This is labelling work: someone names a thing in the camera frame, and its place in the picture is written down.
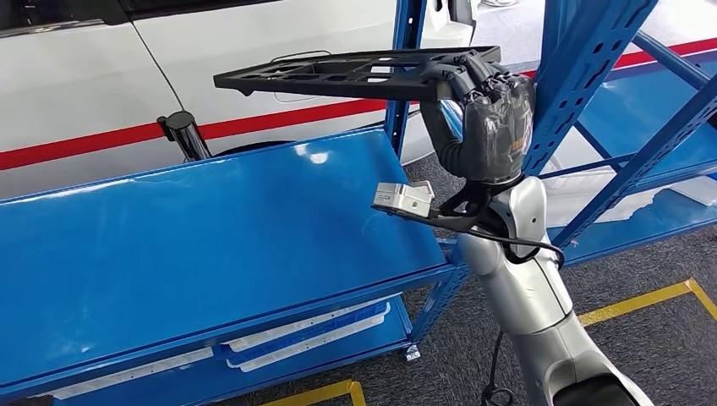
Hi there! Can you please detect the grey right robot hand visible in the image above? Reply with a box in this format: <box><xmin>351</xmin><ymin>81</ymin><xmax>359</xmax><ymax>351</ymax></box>
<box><xmin>419</xmin><ymin>50</ymin><xmax>536</xmax><ymax>186</ymax></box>

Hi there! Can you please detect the black perforated plastic panel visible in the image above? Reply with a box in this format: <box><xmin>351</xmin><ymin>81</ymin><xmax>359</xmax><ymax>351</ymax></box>
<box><xmin>212</xmin><ymin>46</ymin><xmax>502</xmax><ymax>103</ymax></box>

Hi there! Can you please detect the blue metal shelf rack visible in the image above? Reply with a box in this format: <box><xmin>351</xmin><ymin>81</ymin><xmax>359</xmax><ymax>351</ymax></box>
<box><xmin>537</xmin><ymin>0</ymin><xmax>717</xmax><ymax>267</ymax></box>
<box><xmin>0</xmin><ymin>0</ymin><xmax>660</xmax><ymax>406</ymax></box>

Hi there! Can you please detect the white plastic crate stack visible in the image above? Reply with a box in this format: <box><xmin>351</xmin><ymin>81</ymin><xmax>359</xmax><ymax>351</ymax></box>
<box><xmin>543</xmin><ymin>129</ymin><xmax>668</xmax><ymax>228</ymax></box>

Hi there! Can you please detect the white car with red stripe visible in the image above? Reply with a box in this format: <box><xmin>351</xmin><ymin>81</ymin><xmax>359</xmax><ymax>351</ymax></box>
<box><xmin>0</xmin><ymin>0</ymin><xmax>717</xmax><ymax>200</ymax></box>

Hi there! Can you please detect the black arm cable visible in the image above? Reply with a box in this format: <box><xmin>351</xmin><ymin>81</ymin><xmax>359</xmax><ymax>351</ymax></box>
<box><xmin>431</xmin><ymin>212</ymin><xmax>566</xmax><ymax>406</ymax></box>

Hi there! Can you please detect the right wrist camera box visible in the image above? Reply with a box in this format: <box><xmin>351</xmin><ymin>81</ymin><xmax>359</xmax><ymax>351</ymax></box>
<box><xmin>371</xmin><ymin>180</ymin><xmax>444</xmax><ymax>225</ymax></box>

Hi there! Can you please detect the black glossy post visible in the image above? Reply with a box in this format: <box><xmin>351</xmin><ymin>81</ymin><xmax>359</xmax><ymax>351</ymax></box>
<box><xmin>156</xmin><ymin>110</ymin><xmax>213</xmax><ymax>165</ymax></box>

